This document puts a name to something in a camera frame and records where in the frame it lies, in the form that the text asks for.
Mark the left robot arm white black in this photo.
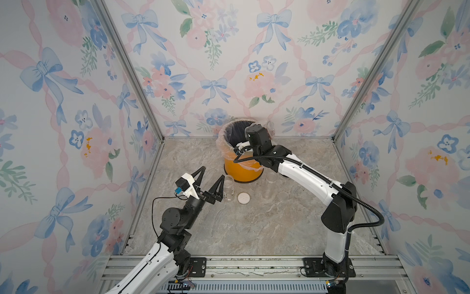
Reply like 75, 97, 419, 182
108, 166, 225, 294

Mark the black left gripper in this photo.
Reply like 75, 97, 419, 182
182, 168, 222, 231

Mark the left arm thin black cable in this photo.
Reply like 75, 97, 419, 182
151, 194, 188, 240

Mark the white-lidded flower tea jar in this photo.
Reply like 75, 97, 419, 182
223, 175, 235, 202

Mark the black corrugated cable conduit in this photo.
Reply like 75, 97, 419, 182
233, 146, 385, 273

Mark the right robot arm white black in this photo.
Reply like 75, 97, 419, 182
234, 124, 357, 278

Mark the clear plastic bin liner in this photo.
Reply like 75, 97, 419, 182
216, 118, 275, 172

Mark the orange trash bin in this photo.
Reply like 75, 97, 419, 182
222, 118, 272, 183

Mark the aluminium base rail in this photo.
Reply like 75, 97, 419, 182
97, 254, 408, 294

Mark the white flower tea jar lid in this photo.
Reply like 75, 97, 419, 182
237, 192, 251, 205

